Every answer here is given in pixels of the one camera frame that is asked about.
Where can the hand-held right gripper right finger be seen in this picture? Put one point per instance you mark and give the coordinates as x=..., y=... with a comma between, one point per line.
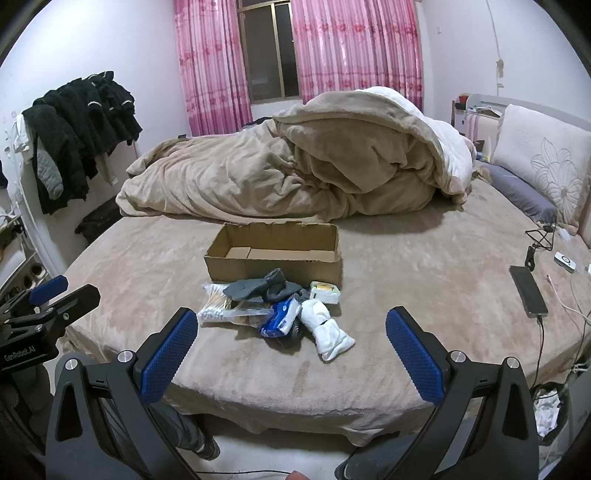
x=413, y=353

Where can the black smartphone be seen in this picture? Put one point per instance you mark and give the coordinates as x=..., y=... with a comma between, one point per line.
x=528, y=290

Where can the window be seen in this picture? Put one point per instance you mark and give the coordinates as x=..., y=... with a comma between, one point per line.
x=272, y=50

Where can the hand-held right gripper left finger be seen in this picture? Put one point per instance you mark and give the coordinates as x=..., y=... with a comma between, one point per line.
x=168, y=355

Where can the beige hanging garment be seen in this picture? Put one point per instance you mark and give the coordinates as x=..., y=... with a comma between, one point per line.
x=107, y=168

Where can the blue white cloth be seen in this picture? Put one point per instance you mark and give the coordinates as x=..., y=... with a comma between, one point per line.
x=279, y=318

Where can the person's right leg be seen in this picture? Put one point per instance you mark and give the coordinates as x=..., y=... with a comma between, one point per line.
x=369, y=457

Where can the cardboard box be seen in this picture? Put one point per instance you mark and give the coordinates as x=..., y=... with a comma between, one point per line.
x=277, y=265

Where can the trash bin with paper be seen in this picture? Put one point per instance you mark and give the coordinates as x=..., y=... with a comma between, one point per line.
x=549, y=410

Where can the small white green pack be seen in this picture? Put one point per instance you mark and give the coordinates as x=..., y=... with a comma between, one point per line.
x=325, y=291

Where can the white bed headboard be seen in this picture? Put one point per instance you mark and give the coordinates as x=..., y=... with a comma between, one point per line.
x=489, y=99

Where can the pink curtain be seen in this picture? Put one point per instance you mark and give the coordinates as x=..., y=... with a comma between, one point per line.
x=212, y=69
x=360, y=46

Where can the beige blanket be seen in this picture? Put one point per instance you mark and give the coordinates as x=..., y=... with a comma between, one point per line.
x=286, y=166

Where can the grey quilted garment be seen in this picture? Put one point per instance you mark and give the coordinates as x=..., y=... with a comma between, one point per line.
x=50, y=173

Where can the dark grey socks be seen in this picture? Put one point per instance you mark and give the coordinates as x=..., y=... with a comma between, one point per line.
x=265, y=286

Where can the grey pillow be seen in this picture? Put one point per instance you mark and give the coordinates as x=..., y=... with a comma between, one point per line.
x=521, y=194

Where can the black phone holder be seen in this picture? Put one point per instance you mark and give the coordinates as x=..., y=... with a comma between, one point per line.
x=535, y=244

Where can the white socks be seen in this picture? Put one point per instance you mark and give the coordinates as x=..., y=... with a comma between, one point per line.
x=325, y=330

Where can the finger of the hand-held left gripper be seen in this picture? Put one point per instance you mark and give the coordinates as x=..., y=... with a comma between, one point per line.
x=48, y=290
x=76, y=300

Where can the bag of cotton swabs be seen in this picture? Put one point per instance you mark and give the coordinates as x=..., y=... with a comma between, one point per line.
x=221, y=309

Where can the small white device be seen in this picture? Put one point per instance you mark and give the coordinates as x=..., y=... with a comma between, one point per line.
x=566, y=262

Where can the black suitcase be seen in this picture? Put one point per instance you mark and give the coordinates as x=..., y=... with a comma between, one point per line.
x=99, y=221

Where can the cream flower pillow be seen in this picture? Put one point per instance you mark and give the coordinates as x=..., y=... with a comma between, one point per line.
x=540, y=157

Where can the white storage shelf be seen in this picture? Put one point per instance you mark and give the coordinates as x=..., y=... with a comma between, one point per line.
x=18, y=258

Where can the hanging black clothes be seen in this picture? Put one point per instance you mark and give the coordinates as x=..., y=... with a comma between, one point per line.
x=69, y=124

